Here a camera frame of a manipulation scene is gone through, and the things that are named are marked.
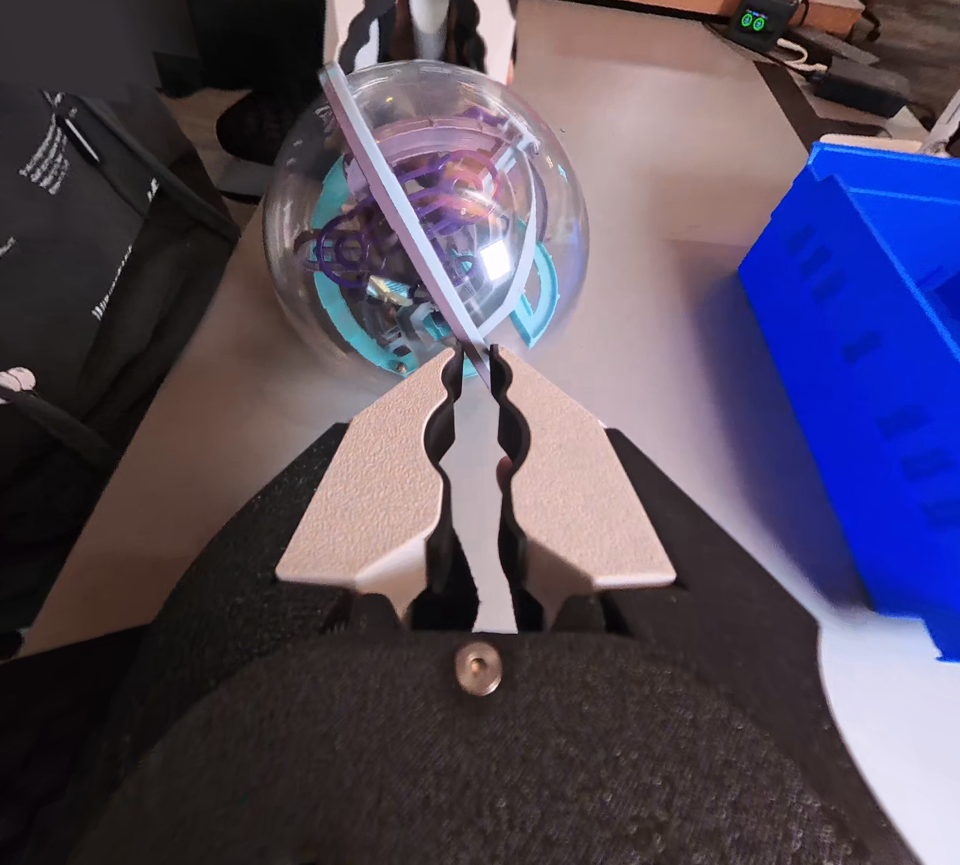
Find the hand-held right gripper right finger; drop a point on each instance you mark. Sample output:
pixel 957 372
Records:
pixel 585 498

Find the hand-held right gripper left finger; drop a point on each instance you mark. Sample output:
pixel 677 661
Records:
pixel 368 498

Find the clear maze ball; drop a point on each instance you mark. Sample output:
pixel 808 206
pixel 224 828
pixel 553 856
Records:
pixel 428 205

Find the person's left forearm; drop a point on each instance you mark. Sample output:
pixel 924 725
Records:
pixel 248 40

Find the black digital timer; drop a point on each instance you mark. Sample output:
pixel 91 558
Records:
pixel 770 13

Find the blue plastic bin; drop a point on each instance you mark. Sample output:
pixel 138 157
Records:
pixel 870 385

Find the black power adapter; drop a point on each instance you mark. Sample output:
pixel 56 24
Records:
pixel 863 85

